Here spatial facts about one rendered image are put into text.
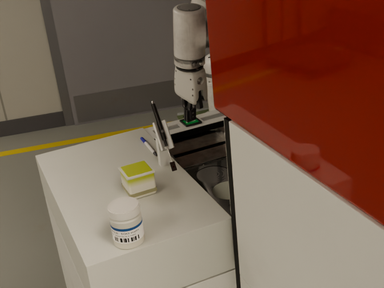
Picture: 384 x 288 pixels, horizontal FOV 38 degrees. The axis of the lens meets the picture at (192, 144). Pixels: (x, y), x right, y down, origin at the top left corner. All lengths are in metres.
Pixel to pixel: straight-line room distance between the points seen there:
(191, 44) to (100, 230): 0.52
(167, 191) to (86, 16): 2.96
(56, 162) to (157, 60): 2.80
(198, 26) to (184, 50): 0.07
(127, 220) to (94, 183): 0.35
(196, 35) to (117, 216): 0.52
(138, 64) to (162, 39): 0.27
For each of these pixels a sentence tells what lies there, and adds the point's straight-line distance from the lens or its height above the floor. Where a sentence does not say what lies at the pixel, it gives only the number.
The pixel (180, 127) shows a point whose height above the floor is 0.96.
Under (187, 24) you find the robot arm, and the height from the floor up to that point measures 1.35.
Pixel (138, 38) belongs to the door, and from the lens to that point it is 4.36.
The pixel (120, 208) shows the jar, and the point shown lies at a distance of 1.22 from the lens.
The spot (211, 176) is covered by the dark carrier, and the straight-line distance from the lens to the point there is 1.63.
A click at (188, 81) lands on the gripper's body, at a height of 1.19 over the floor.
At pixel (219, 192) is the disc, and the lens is 1.55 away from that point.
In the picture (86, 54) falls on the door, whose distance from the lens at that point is 4.35.
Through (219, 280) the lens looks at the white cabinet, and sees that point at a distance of 1.40.
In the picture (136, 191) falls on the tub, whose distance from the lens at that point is 1.42.
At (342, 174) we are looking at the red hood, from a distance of 0.87.
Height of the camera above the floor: 1.69
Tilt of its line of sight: 25 degrees down
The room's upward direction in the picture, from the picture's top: 6 degrees counter-clockwise
